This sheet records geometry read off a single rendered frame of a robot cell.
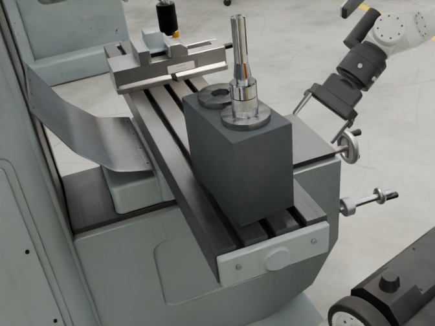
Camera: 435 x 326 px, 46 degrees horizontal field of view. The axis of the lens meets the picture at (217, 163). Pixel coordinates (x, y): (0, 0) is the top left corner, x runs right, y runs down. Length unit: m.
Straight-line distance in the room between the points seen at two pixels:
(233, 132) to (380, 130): 2.37
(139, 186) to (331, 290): 1.11
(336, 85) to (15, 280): 0.89
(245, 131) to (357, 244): 1.57
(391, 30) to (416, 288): 0.64
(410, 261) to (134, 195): 0.76
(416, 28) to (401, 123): 2.04
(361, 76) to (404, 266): 0.56
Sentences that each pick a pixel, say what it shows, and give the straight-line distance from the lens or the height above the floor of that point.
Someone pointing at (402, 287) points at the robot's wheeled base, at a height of 0.61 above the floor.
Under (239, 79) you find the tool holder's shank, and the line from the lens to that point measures 0.87.
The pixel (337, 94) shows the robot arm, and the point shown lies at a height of 1.09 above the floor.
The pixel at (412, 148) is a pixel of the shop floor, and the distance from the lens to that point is 3.07.
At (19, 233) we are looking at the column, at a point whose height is 0.88.
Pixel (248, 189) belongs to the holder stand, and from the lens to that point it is 0.92.
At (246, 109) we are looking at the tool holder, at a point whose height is 1.20.
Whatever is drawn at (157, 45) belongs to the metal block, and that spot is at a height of 1.09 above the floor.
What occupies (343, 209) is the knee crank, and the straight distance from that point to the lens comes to 1.67.
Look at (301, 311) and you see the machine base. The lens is 1.86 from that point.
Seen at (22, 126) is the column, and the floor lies 1.12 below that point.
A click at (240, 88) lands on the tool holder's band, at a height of 1.24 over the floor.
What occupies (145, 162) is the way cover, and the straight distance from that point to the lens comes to 1.33.
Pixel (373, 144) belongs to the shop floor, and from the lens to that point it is 3.07.
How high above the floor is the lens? 1.62
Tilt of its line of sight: 33 degrees down
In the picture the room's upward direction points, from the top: 7 degrees counter-clockwise
